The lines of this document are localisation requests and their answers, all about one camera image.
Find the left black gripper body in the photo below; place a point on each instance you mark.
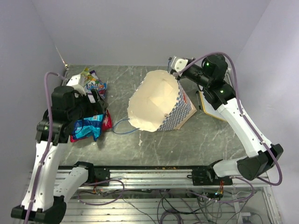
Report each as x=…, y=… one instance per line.
x=84, y=108

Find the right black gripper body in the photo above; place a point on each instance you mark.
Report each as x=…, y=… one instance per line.
x=187, y=75

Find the blue snack bag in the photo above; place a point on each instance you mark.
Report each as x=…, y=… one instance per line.
x=87, y=127

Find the blue candy packet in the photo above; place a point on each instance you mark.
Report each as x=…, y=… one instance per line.
x=96, y=85

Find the pink chips bag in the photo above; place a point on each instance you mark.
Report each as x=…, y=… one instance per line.
x=107, y=122

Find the yellow green candy bag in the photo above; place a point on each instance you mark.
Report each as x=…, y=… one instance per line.
x=86, y=74

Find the checkered paper bag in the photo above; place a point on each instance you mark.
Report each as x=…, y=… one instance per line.
x=159, y=104

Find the purple snack packet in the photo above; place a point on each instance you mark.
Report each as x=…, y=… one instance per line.
x=102, y=93
x=94, y=76

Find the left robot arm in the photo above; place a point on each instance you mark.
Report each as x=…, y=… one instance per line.
x=44, y=203

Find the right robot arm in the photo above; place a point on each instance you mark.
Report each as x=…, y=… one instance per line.
x=261, y=159

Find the black marker pen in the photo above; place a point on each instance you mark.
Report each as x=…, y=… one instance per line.
x=198, y=100

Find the small whiteboard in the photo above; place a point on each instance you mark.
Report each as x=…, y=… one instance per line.
x=208, y=109

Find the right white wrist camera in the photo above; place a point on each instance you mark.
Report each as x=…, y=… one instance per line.
x=177, y=63

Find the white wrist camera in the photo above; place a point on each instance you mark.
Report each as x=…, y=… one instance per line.
x=177, y=63
x=77, y=82

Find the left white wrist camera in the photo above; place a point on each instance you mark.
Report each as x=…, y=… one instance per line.
x=77, y=82

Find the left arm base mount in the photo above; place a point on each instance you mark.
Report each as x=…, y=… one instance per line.
x=101, y=175

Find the aluminium frame rail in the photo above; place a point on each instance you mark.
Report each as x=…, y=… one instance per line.
x=159, y=179

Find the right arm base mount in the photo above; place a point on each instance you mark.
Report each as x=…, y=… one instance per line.
x=204, y=176

